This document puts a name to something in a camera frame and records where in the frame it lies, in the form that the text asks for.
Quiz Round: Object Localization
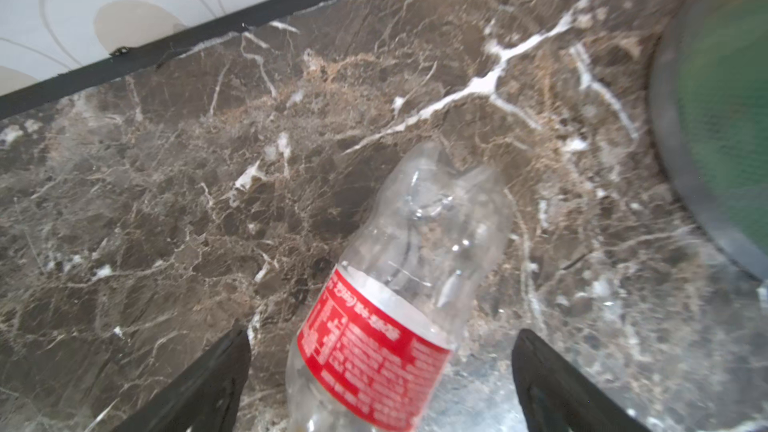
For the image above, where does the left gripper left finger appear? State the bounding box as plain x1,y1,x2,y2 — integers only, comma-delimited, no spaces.
115,325,251,432

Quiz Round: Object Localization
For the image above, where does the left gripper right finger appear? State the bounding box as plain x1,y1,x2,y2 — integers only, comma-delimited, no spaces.
511,329,648,432

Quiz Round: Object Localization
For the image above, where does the red label clear bottle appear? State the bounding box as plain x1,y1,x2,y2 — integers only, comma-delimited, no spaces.
286,142,512,431

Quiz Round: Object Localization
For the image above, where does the green lined mesh waste bin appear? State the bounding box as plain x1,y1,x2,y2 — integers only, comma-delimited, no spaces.
648,0,767,279

